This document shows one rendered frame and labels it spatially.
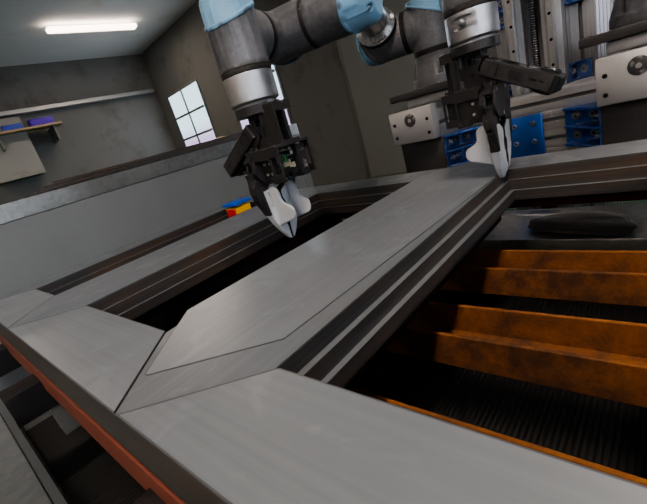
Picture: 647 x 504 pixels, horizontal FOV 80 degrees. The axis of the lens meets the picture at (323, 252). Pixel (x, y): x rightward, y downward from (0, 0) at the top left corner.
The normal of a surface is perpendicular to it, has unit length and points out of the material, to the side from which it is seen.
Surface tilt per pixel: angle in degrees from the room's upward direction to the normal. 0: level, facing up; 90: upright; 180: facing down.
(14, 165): 90
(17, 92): 90
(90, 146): 90
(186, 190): 90
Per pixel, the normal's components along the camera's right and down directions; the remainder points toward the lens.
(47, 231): 0.73, 0.01
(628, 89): -0.67, 0.41
